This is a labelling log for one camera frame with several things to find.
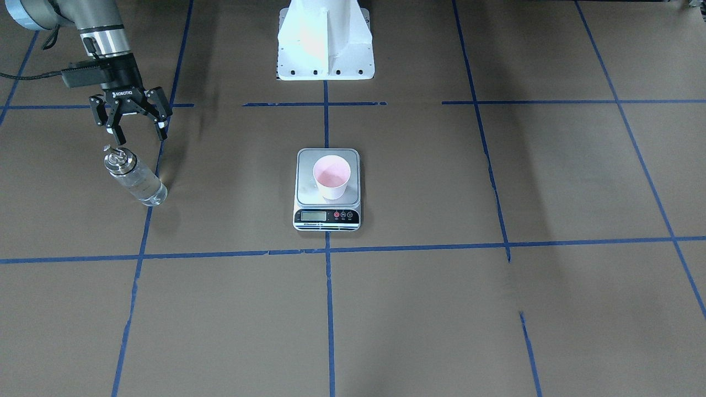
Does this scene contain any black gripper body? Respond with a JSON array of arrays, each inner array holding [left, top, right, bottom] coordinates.
[[93, 53, 148, 116]]

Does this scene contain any clear glass sauce bottle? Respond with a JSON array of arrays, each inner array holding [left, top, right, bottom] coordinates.
[[103, 145, 168, 207]]

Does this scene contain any pink paper cup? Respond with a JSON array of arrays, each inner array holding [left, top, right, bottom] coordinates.
[[313, 155, 351, 200]]

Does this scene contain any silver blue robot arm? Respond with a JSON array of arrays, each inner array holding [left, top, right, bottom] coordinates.
[[5, 1, 173, 145]]

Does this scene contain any silver digital kitchen scale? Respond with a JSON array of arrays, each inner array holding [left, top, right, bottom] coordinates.
[[292, 148, 362, 232]]

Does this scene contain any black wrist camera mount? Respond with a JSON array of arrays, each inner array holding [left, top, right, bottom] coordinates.
[[60, 61, 113, 88]]

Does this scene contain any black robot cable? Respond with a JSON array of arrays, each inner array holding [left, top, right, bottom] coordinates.
[[0, 22, 67, 81]]

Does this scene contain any white pedestal column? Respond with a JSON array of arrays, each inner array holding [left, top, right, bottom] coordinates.
[[276, 1, 376, 81]]

